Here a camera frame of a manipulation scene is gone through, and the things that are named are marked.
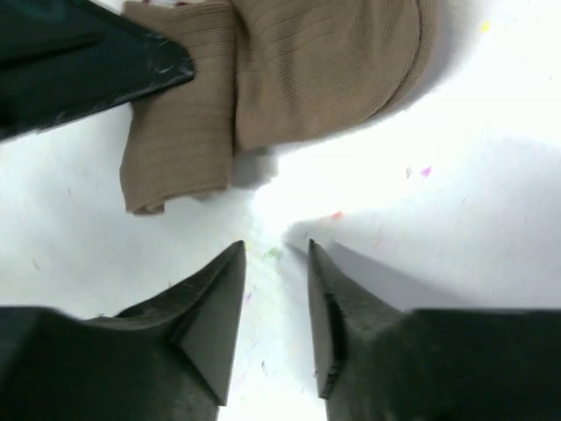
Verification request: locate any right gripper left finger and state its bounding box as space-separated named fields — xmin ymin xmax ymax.
xmin=1 ymin=241 xmax=246 ymax=421

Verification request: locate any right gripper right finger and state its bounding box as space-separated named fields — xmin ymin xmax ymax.
xmin=308 ymin=242 xmax=560 ymax=420

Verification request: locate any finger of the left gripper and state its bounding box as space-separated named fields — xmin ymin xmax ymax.
xmin=1 ymin=1 xmax=195 ymax=140

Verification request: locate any tan sock with maroon cuff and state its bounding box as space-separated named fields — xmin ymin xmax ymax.
xmin=120 ymin=1 xmax=437 ymax=215

